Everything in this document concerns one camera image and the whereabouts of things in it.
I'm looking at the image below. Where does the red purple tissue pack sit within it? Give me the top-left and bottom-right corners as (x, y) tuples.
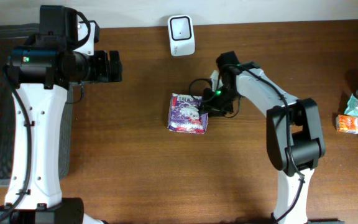
(167, 93), (208, 134)

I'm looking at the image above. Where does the orange tissue pack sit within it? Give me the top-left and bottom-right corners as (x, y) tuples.
(336, 114), (358, 134)

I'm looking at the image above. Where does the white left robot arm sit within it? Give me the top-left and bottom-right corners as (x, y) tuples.
(0, 45), (122, 223)

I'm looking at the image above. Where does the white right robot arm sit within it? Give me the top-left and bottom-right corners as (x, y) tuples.
(199, 51), (326, 223)

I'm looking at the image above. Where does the white barcode scanner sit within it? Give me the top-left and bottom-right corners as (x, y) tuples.
(167, 15), (195, 57)

